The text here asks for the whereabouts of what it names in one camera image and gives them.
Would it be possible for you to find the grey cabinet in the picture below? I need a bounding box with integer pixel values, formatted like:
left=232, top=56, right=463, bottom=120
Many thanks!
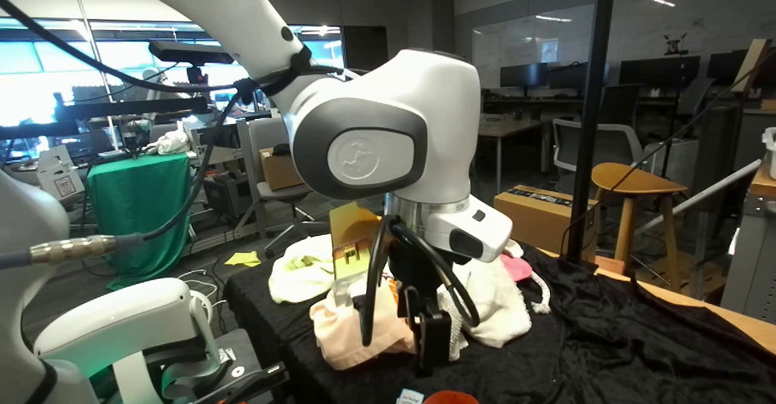
left=720, top=165, right=776, bottom=326

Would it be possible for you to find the small cardboard box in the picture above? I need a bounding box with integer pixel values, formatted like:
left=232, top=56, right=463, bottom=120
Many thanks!
left=259, top=146, right=306, bottom=192

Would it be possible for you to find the pink cloth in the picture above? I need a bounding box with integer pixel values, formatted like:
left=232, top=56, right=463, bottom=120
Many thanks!
left=498, top=252, right=534, bottom=283

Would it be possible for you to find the black cloth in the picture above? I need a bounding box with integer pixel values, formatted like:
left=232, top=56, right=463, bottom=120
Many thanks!
left=223, top=243, right=776, bottom=404

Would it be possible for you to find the black case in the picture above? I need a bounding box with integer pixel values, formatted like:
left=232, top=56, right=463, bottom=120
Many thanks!
left=202, top=170, right=246, bottom=221

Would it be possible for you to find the white office chair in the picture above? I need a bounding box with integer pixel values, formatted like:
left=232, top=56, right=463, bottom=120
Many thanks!
left=551, top=118, right=644, bottom=194

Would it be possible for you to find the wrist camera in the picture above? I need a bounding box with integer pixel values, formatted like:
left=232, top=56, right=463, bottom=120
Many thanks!
left=329, top=203, right=384, bottom=283

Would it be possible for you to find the wooden stool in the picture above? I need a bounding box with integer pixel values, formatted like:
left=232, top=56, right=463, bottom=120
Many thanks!
left=590, top=162, right=689, bottom=292

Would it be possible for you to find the white towel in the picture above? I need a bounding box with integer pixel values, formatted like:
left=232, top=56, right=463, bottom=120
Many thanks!
left=435, top=257, right=534, bottom=350

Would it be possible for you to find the pale yellow cloth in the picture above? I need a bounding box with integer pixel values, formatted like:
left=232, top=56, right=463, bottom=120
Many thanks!
left=268, top=234, right=338, bottom=305

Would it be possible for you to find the grey chair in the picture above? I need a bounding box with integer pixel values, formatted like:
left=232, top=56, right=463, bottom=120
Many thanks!
left=235, top=116, right=331, bottom=260

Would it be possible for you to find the table with green cloth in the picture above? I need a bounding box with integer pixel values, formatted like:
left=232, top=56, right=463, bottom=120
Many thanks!
left=87, top=152, right=193, bottom=291

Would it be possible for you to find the black pole stand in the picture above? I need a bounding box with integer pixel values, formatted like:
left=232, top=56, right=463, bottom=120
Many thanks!
left=565, top=0, right=619, bottom=265

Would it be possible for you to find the row of monitors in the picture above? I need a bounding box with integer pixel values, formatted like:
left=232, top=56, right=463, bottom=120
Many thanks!
left=500, top=49, right=776, bottom=99

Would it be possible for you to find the white box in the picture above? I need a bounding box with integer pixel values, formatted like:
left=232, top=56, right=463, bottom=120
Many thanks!
left=35, top=144, right=87, bottom=202

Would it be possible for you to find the desk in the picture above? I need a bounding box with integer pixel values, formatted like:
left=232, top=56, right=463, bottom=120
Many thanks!
left=477, top=116, right=554, bottom=195

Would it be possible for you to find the cardboard box with black strip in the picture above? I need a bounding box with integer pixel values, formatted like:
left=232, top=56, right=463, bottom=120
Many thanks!
left=493, top=184, right=600, bottom=261

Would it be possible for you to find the white bottle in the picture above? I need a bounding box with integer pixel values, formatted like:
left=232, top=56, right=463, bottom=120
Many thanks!
left=761, top=126, right=776, bottom=181

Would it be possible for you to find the red object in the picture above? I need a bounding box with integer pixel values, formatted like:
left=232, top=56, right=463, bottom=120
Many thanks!
left=423, top=390, right=481, bottom=404

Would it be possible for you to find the camera on mount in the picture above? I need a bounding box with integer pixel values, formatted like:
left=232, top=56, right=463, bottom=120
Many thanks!
left=147, top=39, right=236, bottom=87

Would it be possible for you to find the window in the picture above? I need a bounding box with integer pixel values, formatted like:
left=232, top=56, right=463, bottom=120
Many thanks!
left=0, top=18, right=345, bottom=128

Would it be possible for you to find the peach cloth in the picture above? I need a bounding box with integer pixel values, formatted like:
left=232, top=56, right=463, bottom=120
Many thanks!
left=309, top=280, right=420, bottom=372

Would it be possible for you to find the white rope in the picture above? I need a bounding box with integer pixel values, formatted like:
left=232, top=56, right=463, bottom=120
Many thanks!
left=529, top=269, right=552, bottom=315

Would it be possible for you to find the white crumpled cloth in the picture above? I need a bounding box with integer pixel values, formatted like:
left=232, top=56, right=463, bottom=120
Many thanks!
left=145, top=121, right=192, bottom=156

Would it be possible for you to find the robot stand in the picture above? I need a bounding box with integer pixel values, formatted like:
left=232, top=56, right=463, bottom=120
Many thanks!
left=179, top=328, right=290, bottom=404

